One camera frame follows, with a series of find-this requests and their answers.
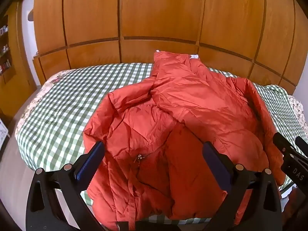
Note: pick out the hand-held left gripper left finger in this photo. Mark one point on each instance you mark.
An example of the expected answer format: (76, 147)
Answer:
(89, 161)

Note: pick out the red puffer jacket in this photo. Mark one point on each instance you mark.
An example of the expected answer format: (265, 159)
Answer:
(168, 125)

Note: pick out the wooden wardrobe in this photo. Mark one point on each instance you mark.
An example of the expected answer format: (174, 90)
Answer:
(158, 14)

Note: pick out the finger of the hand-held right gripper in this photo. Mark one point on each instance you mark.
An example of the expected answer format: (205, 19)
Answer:
(302, 142)
(288, 158)

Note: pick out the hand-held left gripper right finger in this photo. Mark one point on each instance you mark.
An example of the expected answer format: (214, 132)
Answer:
(215, 163)

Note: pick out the wooden shelf unit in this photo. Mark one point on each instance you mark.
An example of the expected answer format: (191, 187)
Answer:
(8, 53)

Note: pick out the green checked bedsheet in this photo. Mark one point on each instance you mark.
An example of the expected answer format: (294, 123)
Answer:
(60, 110)

